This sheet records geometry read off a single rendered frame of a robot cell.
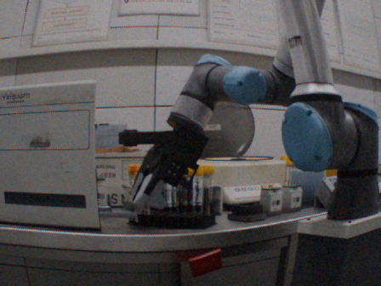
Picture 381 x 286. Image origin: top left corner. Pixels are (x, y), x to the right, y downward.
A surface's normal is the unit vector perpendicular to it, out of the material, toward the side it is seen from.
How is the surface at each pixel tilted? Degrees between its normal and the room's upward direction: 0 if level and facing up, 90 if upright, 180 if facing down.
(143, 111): 90
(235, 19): 93
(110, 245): 90
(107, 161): 97
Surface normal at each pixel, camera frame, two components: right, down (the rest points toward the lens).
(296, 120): -0.82, 0.15
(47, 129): 0.45, 0.02
